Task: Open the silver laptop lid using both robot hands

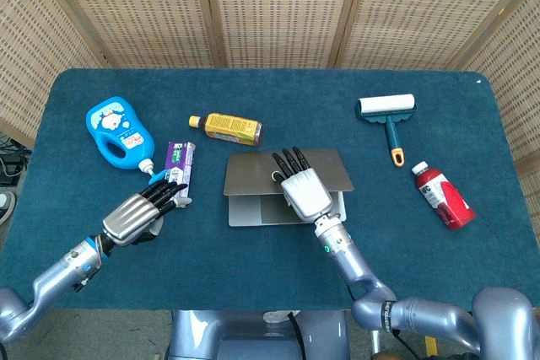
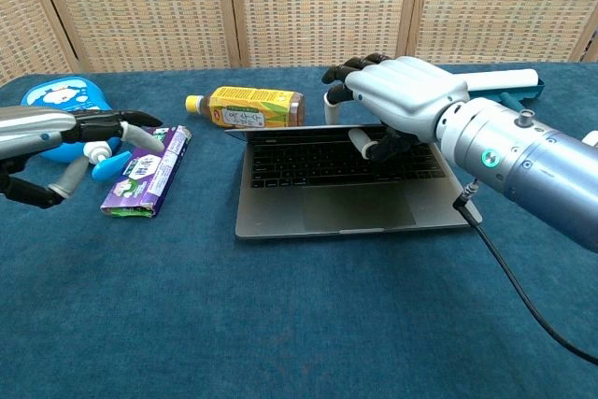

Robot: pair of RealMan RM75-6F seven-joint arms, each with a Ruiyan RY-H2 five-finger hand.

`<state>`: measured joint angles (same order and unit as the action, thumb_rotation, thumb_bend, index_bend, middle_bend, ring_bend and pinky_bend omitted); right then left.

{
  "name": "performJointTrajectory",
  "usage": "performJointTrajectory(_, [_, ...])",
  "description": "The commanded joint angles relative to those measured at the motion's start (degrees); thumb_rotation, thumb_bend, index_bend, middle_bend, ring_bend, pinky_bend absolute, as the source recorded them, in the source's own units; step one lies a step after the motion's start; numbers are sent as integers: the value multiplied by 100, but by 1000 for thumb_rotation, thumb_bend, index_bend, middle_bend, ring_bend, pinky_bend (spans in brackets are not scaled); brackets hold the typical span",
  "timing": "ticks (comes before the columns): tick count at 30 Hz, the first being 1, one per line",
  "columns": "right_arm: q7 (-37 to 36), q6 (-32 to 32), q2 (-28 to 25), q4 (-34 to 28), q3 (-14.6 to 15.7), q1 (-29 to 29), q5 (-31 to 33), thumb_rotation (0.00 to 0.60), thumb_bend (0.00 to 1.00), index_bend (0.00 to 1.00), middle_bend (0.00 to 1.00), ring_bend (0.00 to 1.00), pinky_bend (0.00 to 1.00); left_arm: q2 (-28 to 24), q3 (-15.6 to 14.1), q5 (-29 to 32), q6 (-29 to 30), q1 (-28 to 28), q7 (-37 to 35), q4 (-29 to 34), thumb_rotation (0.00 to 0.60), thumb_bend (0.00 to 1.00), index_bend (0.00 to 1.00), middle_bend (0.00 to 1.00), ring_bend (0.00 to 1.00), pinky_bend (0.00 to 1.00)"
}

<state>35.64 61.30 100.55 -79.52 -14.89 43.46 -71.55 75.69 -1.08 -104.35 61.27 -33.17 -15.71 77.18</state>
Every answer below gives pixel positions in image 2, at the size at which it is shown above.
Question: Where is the woven wooden folding screen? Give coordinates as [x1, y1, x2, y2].
[0, 0, 598, 88]

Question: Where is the yellow-label tea bottle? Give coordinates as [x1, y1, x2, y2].
[185, 85, 307, 130]

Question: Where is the purple toothpaste box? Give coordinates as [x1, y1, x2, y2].
[100, 124, 192, 219]

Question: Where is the blue detergent bottle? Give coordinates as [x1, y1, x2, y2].
[20, 80, 133, 181]

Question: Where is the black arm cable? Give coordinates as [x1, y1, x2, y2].
[452, 178, 598, 367]

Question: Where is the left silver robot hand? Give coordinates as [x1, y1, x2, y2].
[0, 107, 165, 210]

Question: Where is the dark blue table mat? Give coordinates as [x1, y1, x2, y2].
[0, 61, 598, 399]

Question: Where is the silver laptop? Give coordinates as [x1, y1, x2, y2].
[224, 123, 483, 241]

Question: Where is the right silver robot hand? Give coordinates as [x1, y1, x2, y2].
[320, 52, 471, 162]

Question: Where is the teal lint roller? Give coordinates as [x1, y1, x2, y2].
[464, 68, 548, 109]

